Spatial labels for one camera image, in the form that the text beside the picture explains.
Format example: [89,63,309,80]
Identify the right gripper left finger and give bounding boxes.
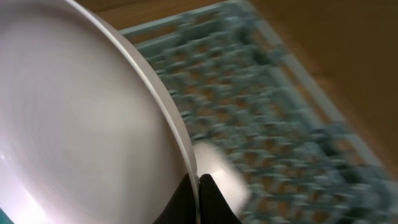
[153,174,197,224]

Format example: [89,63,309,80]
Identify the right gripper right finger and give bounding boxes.
[199,174,242,224]

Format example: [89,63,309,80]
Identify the teal serving tray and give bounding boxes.
[0,209,14,224]

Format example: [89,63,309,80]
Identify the pink plate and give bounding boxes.
[1,1,198,223]

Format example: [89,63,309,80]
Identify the white cup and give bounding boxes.
[193,141,251,216]

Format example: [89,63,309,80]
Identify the grey dishwasher rack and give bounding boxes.
[121,1,397,224]

